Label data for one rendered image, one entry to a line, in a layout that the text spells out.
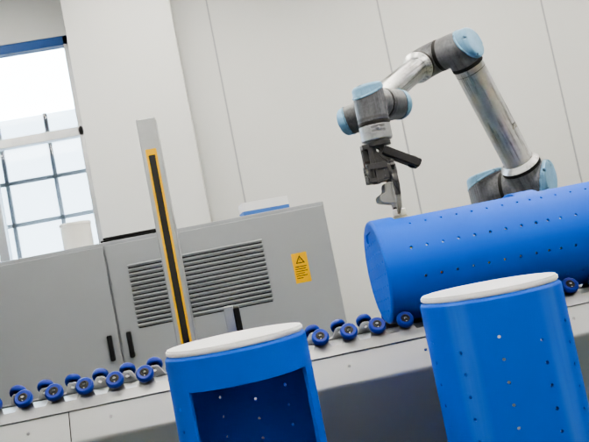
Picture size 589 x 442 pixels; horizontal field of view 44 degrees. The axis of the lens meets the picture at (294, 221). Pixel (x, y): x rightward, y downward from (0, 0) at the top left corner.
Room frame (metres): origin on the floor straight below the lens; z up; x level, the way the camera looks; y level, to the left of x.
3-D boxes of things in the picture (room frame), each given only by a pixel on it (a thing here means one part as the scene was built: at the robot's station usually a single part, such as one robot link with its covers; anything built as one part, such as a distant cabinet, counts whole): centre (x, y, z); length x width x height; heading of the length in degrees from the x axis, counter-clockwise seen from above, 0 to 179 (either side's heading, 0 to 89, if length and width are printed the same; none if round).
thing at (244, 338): (1.46, 0.16, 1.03); 0.28 x 0.28 x 0.01
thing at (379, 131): (2.04, -0.28, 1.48); 0.10 x 0.09 x 0.05; 5
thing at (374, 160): (2.04, -0.27, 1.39); 0.09 x 0.08 x 0.12; 95
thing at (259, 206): (3.71, 0.14, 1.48); 0.24 x 0.12 x 0.08; 104
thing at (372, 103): (2.04, -0.28, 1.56); 0.10 x 0.09 x 0.12; 140
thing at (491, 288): (1.49, -0.36, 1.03); 0.28 x 0.28 x 0.01
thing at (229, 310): (1.94, 0.21, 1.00); 0.10 x 0.04 x 0.15; 5
